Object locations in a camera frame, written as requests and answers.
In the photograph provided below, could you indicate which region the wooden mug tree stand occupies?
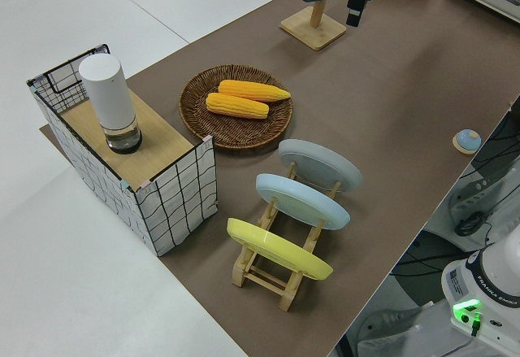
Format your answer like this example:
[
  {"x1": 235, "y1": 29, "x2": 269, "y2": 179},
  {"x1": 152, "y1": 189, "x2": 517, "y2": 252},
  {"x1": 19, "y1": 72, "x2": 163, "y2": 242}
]
[{"x1": 279, "y1": 0, "x2": 348, "y2": 51}]

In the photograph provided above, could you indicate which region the brown table mat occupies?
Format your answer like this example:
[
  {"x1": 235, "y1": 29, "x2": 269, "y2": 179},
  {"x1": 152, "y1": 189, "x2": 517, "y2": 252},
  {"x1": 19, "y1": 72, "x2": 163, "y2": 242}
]
[{"x1": 39, "y1": 0, "x2": 520, "y2": 357}]

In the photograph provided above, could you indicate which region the yellow corn cob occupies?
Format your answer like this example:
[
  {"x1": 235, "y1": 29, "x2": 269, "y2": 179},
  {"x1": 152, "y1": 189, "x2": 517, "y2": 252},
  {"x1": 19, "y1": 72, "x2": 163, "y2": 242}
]
[
  {"x1": 218, "y1": 79, "x2": 293, "y2": 103},
  {"x1": 206, "y1": 92, "x2": 271, "y2": 120}
]

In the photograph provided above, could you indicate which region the grey plate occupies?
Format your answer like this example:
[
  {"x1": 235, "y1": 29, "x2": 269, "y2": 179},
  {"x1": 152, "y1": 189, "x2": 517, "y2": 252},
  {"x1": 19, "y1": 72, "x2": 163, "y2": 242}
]
[{"x1": 278, "y1": 138, "x2": 363, "y2": 194}]

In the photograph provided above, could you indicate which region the blue call bell wooden base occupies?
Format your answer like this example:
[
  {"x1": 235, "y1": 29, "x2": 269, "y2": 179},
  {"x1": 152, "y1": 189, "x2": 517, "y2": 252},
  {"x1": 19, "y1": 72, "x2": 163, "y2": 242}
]
[{"x1": 452, "y1": 128, "x2": 483, "y2": 155}]

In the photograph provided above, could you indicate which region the round wicker basket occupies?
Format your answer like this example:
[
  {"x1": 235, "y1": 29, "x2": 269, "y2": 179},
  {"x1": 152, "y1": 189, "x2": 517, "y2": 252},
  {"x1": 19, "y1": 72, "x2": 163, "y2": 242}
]
[{"x1": 179, "y1": 63, "x2": 294, "y2": 155}]

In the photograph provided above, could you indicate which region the light blue plate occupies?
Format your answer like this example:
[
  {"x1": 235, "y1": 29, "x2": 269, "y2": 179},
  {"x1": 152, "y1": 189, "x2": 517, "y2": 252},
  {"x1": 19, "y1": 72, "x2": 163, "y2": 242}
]
[{"x1": 255, "y1": 173, "x2": 351, "y2": 233}]

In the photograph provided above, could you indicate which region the yellow plate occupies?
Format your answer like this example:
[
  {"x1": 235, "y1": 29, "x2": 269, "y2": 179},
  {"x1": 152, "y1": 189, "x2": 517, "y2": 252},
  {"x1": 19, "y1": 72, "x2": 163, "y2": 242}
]
[{"x1": 226, "y1": 217, "x2": 335, "y2": 281}]

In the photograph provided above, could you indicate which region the white cylindrical bottle clear base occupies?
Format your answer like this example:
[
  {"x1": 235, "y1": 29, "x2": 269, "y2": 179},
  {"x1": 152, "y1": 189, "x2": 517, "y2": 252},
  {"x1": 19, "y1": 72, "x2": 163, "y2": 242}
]
[{"x1": 78, "y1": 55, "x2": 144, "y2": 155}]

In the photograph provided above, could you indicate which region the wooden plate rack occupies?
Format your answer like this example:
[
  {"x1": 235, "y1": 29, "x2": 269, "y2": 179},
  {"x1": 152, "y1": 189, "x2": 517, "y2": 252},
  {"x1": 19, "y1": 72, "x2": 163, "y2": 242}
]
[{"x1": 232, "y1": 161, "x2": 342, "y2": 312}]

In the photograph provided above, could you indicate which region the wire grid storage box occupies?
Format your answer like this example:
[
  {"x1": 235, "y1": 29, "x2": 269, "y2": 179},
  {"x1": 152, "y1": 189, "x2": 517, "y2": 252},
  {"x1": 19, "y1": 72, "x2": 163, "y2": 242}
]
[{"x1": 26, "y1": 42, "x2": 221, "y2": 258}]

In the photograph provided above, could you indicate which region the black cable connector clump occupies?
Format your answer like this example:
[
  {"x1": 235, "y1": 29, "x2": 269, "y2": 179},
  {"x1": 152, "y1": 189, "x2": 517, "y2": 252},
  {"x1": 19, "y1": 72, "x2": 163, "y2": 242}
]
[{"x1": 453, "y1": 212, "x2": 487, "y2": 237}]

